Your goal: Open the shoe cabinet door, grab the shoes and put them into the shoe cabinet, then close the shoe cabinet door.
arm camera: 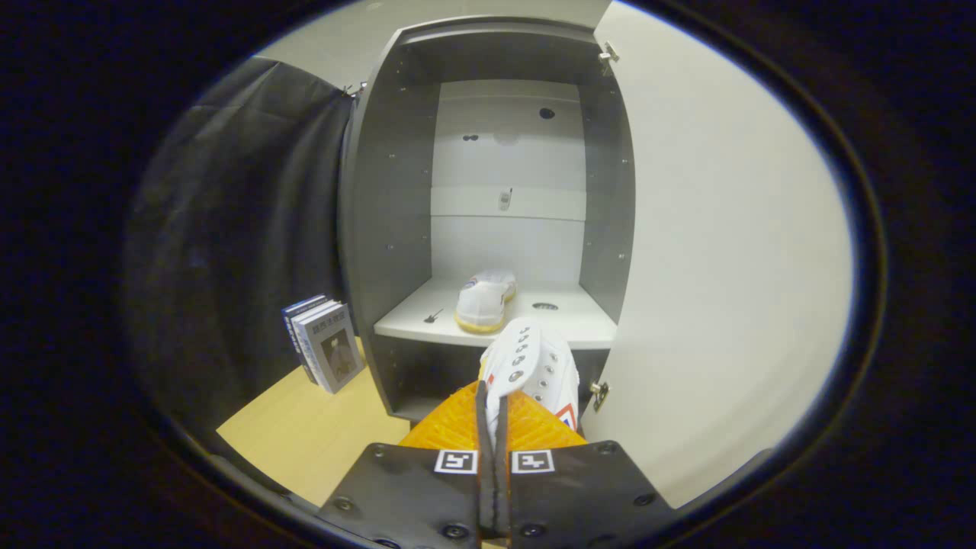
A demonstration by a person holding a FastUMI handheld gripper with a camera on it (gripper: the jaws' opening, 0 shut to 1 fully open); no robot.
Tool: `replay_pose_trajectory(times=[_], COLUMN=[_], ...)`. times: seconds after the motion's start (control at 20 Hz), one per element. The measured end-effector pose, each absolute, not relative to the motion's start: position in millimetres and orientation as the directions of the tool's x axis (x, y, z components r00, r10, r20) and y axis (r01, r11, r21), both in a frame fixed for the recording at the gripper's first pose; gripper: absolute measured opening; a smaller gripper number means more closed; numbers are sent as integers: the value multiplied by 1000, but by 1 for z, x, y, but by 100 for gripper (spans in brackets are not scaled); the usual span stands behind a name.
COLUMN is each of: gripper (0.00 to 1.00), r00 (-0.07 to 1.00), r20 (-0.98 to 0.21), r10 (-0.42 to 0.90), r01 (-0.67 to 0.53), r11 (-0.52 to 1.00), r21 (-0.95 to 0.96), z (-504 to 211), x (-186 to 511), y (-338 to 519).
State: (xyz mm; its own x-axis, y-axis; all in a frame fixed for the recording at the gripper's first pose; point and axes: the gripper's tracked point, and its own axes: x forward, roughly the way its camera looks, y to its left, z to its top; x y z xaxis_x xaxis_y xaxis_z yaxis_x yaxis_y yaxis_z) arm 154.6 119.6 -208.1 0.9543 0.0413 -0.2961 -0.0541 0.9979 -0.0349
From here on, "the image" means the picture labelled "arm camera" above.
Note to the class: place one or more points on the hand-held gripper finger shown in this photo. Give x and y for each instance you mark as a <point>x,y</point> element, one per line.
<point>486,488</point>
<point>503,488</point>

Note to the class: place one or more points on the white canvas shoe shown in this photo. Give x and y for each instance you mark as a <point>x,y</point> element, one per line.
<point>480,301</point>
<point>534,358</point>

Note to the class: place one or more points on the white shoe cabinet door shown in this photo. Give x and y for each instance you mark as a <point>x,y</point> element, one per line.
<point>724,267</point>

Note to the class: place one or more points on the metal door hinge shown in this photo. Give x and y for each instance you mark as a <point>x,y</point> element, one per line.
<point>599,395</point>
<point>608,57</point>

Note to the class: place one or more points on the book with portrait cover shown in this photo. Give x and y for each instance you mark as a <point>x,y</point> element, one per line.
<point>335,351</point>

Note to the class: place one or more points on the blue spine book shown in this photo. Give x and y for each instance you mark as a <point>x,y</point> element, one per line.
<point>293,320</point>

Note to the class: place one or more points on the black backdrop cloth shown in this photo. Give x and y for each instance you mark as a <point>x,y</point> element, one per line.
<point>244,229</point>

